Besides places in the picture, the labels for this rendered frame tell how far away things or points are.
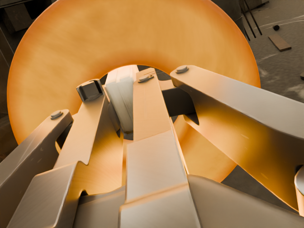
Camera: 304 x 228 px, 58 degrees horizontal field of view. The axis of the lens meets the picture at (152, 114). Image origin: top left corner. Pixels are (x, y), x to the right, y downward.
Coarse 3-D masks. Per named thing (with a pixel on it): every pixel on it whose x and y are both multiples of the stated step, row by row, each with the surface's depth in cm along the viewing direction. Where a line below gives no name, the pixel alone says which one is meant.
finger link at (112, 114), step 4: (112, 104) 14; (108, 108) 13; (112, 108) 14; (108, 112) 13; (112, 112) 14; (72, 116) 14; (112, 116) 13; (116, 116) 14; (112, 120) 13; (116, 120) 14; (116, 124) 14; (68, 128) 13; (116, 128) 14; (64, 132) 13; (68, 132) 13; (60, 136) 13; (64, 136) 13; (56, 140) 13; (60, 140) 13; (64, 140) 13; (60, 144) 13; (60, 148) 13
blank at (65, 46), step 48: (96, 0) 14; (144, 0) 14; (192, 0) 14; (48, 48) 15; (96, 48) 15; (144, 48) 15; (192, 48) 15; (240, 48) 15; (48, 96) 16; (192, 144) 18
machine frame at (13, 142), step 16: (0, 32) 46; (0, 48) 46; (0, 64) 39; (0, 80) 39; (0, 96) 39; (0, 112) 39; (0, 128) 35; (0, 144) 35; (16, 144) 36; (0, 160) 35
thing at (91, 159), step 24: (96, 96) 13; (96, 120) 11; (72, 144) 9; (96, 144) 9; (120, 144) 13; (72, 168) 7; (96, 168) 8; (120, 168) 11; (48, 192) 6; (72, 192) 6; (96, 192) 8; (24, 216) 6; (48, 216) 5; (72, 216) 6
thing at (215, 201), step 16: (192, 176) 6; (112, 192) 7; (192, 192) 5; (208, 192) 5; (224, 192) 5; (240, 192) 5; (80, 208) 6; (96, 208) 6; (112, 208) 6; (208, 208) 5; (224, 208) 5; (240, 208) 5; (256, 208) 5; (272, 208) 5; (80, 224) 6; (96, 224) 6; (112, 224) 5; (208, 224) 5; (224, 224) 5; (240, 224) 4; (256, 224) 4; (272, 224) 4; (288, 224) 4
